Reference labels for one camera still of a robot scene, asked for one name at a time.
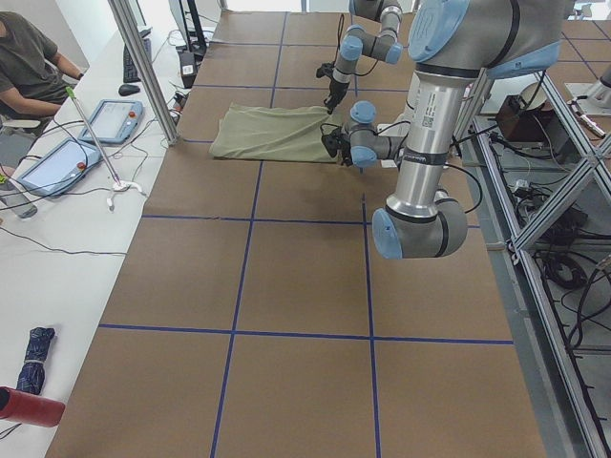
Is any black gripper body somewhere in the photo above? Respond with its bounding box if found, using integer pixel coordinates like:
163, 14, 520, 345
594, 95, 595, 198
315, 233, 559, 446
335, 135, 353, 167
324, 78, 349, 104

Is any olive green long-sleeve shirt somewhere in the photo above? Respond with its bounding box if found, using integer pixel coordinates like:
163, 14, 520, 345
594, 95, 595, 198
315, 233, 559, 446
209, 103, 341, 163

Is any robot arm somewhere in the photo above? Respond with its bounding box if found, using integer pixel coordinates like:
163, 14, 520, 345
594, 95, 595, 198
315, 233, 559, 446
344, 1, 568, 260
316, 1, 415, 115

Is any black box with label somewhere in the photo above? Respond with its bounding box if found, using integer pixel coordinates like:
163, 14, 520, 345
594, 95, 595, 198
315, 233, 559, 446
179, 51, 198, 89

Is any black keyboard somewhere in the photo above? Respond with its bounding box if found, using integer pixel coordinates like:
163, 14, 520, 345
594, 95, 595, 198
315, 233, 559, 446
121, 36, 153, 83

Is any black computer mouse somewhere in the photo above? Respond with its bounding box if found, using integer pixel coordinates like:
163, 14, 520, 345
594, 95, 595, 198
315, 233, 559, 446
117, 83, 140, 97

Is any far teach pendant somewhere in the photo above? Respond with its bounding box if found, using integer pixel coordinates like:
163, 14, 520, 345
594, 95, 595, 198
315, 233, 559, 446
89, 99, 144, 146

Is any teach pendant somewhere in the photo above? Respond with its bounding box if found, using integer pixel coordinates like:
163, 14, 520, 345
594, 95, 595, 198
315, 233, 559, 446
89, 99, 144, 146
17, 139, 101, 198

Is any white stick tool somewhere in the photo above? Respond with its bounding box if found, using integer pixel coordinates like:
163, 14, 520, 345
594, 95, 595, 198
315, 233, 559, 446
66, 87, 147, 212

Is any near teach pendant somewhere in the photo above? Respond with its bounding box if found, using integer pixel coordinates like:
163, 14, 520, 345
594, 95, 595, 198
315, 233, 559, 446
17, 139, 101, 198

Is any person in green shirt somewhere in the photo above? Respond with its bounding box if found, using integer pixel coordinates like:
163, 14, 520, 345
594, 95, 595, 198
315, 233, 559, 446
1, 11, 84, 119

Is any folded dark blue umbrella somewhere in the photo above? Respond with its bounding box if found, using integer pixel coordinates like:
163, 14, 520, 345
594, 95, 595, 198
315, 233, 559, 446
16, 327, 55, 395

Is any red cylinder bottle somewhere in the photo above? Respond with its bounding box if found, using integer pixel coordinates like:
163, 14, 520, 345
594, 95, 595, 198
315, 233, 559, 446
1, 386, 66, 427

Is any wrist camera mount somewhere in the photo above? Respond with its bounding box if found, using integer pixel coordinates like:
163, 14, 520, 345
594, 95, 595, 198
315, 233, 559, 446
320, 123, 342, 158
315, 62, 335, 79

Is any aluminium frame rack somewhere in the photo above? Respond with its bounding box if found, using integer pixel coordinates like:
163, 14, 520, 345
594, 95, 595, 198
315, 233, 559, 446
455, 61, 610, 457

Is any aluminium frame post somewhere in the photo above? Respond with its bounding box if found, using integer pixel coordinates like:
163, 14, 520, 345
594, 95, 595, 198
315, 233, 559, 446
108, 0, 179, 146

